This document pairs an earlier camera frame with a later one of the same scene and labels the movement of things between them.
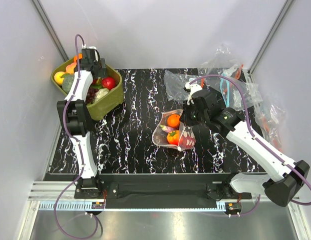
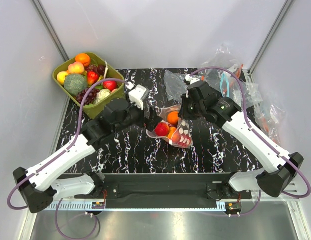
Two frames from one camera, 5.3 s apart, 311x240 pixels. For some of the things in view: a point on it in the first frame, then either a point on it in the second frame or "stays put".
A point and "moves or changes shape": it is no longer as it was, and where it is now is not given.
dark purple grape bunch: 91,95 stays put
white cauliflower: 100,93 stays put
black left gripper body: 100,72 -> 136,116
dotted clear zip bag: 170,132 moves or changes shape
